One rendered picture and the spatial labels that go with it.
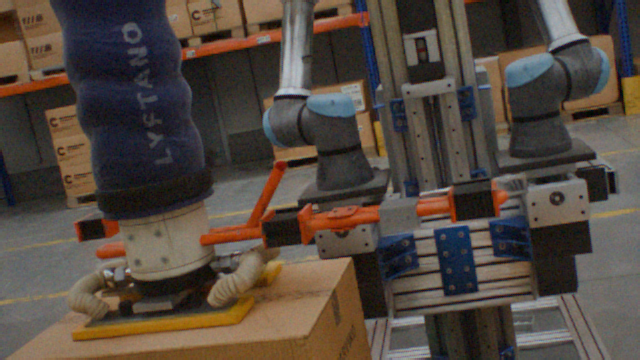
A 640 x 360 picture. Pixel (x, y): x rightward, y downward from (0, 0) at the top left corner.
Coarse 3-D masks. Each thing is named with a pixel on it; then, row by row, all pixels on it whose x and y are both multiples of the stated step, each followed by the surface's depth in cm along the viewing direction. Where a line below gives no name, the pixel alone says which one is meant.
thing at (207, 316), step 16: (128, 304) 141; (192, 304) 138; (208, 304) 139; (240, 304) 137; (96, 320) 142; (112, 320) 141; (128, 320) 139; (144, 320) 138; (160, 320) 137; (176, 320) 136; (192, 320) 135; (208, 320) 134; (224, 320) 133; (240, 320) 134; (80, 336) 140; (96, 336) 139; (112, 336) 139
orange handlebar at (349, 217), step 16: (336, 208) 142; (352, 208) 139; (368, 208) 139; (432, 208) 132; (448, 208) 132; (240, 224) 146; (320, 224) 137; (336, 224) 137; (352, 224) 136; (368, 224) 136; (208, 240) 143; (224, 240) 142; (240, 240) 142; (112, 256) 148
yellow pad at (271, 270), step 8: (264, 264) 158; (272, 264) 159; (280, 264) 159; (264, 272) 154; (272, 272) 154; (256, 280) 151; (264, 280) 151; (272, 280) 153; (200, 288) 154; (208, 288) 154; (120, 296) 159; (128, 296) 158; (136, 296) 158
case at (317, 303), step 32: (256, 288) 151; (288, 288) 147; (320, 288) 144; (352, 288) 156; (64, 320) 155; (256, 320) 133; (288, 320) 130; (320, 320) 130; (352, 320) 152; (32, 352) 140; (64, 352) 136; (96, 352) 133; (128, 352) 130; (160, 352) 129; (192, 352) 128; (224, 352) 126; (256, 352) 125; (288, 352) 124; (320, 352) 127; (352, 352) 149
